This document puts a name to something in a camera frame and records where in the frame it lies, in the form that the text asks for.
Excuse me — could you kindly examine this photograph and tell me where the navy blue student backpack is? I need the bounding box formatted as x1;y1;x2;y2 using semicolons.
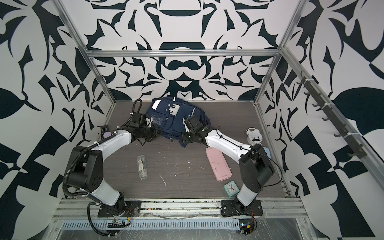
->
146;97;211;147

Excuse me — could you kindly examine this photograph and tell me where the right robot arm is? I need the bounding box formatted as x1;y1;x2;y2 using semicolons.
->
182;116;275;207

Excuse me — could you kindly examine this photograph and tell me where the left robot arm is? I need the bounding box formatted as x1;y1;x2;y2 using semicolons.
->
63;113;159;213

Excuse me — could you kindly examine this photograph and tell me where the small purple bottle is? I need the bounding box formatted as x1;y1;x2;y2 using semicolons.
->
103;131;112;139

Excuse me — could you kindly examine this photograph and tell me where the black remote control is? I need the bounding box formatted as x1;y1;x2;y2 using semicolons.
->
100;125;109;137

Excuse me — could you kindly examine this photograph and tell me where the clear plastic pen box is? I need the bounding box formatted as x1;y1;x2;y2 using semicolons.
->
137;155;148;180

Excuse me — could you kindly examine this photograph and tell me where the pink pencil case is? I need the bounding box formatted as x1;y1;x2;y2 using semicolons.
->
206;147;232;182

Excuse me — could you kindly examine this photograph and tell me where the green square alarm clock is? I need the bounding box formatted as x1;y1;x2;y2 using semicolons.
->
224;181;240;198

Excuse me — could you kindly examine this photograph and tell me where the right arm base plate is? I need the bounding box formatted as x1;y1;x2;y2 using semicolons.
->
221;199;264;218

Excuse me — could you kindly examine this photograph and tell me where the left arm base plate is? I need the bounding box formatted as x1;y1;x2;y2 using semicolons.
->
98;201;142;218

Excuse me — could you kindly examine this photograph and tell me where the black corrugated cable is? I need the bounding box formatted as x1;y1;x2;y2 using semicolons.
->
86;202;133;238

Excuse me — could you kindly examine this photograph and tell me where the aluminium frame rail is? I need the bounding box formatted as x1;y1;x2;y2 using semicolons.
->
52;198;308;220

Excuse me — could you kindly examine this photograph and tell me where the wall hook rail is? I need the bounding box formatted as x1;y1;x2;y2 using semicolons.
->
298;77;368;159

